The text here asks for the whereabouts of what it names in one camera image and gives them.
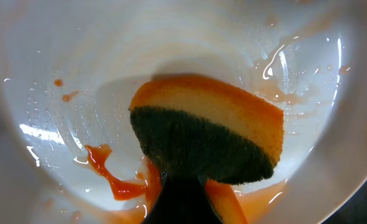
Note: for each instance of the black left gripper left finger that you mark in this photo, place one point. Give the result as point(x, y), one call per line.
point(168, 206)

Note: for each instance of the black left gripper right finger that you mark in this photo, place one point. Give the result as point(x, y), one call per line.
point(198, 207)

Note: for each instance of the orange green scrub sponge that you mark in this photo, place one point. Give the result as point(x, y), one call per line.
point(191, 126)

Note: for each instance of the white plate with ketchup smear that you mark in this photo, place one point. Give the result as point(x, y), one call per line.
point(68, 71)

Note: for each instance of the round black serving tray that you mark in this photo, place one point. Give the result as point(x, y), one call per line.
point(354, 211)

